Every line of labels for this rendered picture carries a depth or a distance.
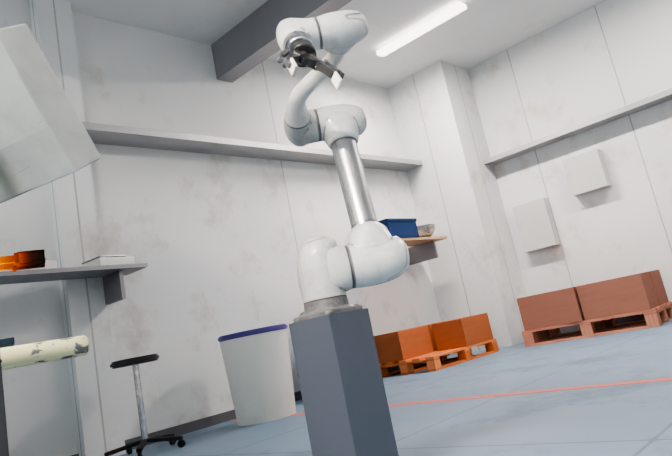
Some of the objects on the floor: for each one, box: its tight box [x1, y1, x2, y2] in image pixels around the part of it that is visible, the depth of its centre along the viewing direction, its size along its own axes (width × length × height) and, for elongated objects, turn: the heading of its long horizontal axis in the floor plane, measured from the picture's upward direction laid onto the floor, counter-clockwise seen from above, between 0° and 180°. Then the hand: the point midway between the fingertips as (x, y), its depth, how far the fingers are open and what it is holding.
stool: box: [104, 354, 186, 456], centre depth 440 cm, size 55×53×66 cm
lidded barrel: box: [218, 324, 296, 426], centre depth 506 cm, size 58×58×71 cm
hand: (317, 77), depth 170 cm, fingers open, 13 cm apart
